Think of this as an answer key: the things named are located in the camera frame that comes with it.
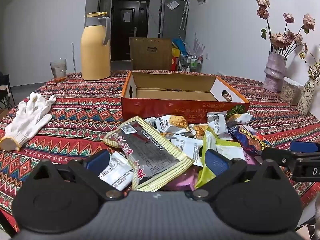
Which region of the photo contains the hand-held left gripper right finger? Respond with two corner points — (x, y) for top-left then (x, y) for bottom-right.
(191, 149), (284, 202)

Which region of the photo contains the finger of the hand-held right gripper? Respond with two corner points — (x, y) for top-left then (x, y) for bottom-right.
(261, 147), (300, 167)
(289, 141), (320, 153)

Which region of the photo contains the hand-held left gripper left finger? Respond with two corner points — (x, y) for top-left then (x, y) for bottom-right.
(31, 149), (125, 201)

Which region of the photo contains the pale green snack packet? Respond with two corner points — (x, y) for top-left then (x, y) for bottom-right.
(215, 140), (247, 162)

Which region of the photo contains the purple colourful snack packet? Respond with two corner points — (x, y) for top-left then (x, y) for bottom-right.
(229, 124), (273, 155)

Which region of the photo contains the pile of white snack packets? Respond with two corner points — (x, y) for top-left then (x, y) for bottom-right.
(99, 112), (253, 191)

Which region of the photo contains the pink snack packet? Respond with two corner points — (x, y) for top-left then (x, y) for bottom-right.
(162, 166), (202, 192)

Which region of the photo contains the cream striped large snack packet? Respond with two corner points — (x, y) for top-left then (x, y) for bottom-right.
(103, 116), (195, 192)

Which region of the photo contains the orange cardboard box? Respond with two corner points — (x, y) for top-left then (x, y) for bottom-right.
(121, 71), (250, 124)

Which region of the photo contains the small floral vase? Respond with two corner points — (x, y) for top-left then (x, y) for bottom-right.
(296, 77), (315, 115)

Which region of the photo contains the clear container of grains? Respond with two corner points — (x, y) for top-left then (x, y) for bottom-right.
(279, 77), (305, 106)

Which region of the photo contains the yellow dried flower sprig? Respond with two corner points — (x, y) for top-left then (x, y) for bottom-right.
(299, 44), (320, 80)

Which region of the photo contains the pink vase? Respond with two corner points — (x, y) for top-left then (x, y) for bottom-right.
(262, 51), (287, 93)

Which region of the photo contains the white cotton glove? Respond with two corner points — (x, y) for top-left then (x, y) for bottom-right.
(0, 92), (57, 151)

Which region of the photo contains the glass cup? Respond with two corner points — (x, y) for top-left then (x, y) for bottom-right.
(50, 58), (67, 83)

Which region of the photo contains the yellow thermos jug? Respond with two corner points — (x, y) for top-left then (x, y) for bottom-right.
(80, 12), (112, 81)

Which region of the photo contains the red yellow box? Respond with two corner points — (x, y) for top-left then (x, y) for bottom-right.
(172, 47), (181, 70)

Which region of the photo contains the dried roses bouquet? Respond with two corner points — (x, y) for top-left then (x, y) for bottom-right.
(256, 0), (316, 57)

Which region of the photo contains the black folding chair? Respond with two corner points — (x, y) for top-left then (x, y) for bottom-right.
(0, 71), (16, 110)

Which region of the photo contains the blue bag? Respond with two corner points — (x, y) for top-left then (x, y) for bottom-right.
(172, 39), (187, 51)

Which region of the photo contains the dark door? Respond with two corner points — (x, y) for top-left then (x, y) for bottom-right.
(111, 0), (150, 62)

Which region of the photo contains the grey refrigerator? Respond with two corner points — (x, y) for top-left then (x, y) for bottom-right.
(158, 0), (188, 40)

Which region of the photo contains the white folded umbrella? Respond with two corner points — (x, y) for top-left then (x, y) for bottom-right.
(179, 0), (190, 30)

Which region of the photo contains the wire rack cart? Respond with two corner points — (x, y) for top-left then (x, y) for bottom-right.
(179, 51), (204, 73)

